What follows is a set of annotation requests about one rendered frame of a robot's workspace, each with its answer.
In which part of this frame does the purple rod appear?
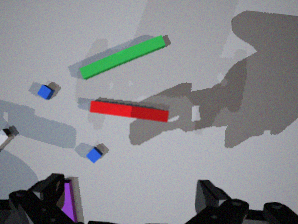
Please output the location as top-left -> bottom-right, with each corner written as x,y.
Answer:
62,180 -> 78,223

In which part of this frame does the small blue cube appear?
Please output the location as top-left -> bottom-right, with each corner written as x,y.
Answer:
86,146 -> 103,163
37,85 -> 55,100

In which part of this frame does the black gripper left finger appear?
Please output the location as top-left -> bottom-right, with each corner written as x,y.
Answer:
0,173 -> 84,224

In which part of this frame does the grey rectangular block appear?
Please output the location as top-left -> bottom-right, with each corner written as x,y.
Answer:
0,129 -> 13,149

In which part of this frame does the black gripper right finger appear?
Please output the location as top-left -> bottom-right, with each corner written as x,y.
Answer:
185,180 -> 298,224

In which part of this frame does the red rod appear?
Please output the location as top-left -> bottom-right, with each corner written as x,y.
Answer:
90,101 -> 169,122

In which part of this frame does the green rod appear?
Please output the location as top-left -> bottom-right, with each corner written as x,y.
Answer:
80,35 -> 165,80

